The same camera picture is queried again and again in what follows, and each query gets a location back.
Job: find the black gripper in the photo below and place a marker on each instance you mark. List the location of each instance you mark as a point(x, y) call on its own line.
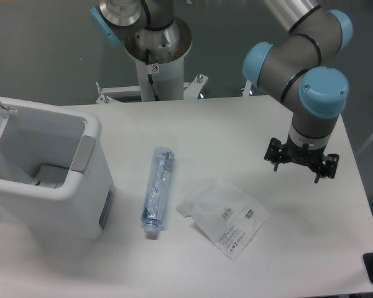
point(324, 166)

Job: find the white trash can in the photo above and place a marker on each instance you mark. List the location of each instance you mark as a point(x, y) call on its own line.
point(53, 172)

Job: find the white pedestal base frame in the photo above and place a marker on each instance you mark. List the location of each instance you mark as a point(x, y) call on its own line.
point(191, 91)

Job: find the crushed clear plastic bottle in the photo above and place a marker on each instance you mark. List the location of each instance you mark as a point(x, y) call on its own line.
point(156, 196)

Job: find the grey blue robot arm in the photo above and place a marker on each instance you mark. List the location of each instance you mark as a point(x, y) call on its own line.
point(293, 73)

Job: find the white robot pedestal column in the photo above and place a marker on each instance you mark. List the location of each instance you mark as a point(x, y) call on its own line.
point(166, 75)

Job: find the white plastic packaging bag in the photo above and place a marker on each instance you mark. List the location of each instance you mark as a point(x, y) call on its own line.
point(227, 215)

